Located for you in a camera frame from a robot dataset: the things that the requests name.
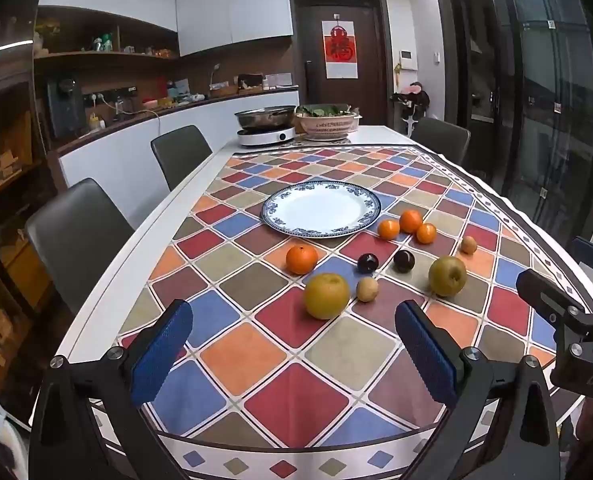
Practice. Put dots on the blue-rimmed white plate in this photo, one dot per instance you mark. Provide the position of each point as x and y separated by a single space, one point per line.
320 210

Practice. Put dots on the brown kiwi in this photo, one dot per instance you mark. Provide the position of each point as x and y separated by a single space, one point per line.
367 290
468 244

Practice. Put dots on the pink plastic basket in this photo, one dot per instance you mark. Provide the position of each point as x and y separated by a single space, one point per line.
326 127

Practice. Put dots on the steel pan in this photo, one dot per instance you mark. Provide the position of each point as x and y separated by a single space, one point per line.
264 117

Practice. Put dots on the medium orange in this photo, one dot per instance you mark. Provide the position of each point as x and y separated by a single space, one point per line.
411 221

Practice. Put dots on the large orange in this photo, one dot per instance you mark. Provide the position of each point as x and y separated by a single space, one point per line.
301 259

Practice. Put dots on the white upper cabinets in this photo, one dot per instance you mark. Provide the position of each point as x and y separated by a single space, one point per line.
226 10

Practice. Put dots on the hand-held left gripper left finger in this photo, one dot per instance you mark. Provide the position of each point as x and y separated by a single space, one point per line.
161 355

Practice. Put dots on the green leafy vegetables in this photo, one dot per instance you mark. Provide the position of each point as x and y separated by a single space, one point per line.
324 109

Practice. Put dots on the red and white wall poster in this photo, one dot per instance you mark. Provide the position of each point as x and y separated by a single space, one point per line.
340 47

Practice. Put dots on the dark wooden door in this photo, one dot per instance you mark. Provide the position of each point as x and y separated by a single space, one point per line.
306 35

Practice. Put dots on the dark purple plum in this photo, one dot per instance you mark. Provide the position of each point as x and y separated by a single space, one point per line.
404 260
367 263

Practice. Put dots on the colourful checkered tablecloth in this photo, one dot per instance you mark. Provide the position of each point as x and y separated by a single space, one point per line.
286 360

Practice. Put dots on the small orange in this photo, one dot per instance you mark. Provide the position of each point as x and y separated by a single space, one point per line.
426 233
389 229

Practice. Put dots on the wooden wall shelf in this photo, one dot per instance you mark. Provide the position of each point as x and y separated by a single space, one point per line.
101 55

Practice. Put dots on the grey dining chair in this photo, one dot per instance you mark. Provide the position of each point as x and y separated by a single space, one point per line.
181 152
441 137
79 240

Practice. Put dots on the white induction cooker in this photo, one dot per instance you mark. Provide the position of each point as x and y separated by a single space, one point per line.
266 136

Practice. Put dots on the green-brown pear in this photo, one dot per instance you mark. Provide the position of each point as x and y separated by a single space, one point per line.
447 275

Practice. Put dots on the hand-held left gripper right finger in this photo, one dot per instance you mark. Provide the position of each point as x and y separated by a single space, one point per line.
426 355

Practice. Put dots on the high chair with clothes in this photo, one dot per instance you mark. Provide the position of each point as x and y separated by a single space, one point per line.
411 100

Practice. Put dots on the yellow-brown pear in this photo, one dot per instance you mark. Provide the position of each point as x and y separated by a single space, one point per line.
327 296

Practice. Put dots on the black water dispenser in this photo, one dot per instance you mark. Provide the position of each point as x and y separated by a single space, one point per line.
65 107

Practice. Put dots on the white intercom panel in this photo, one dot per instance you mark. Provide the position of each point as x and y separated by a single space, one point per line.
408 59

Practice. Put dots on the black-framed glass sliding door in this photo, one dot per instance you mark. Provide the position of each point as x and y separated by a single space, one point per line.
536 85

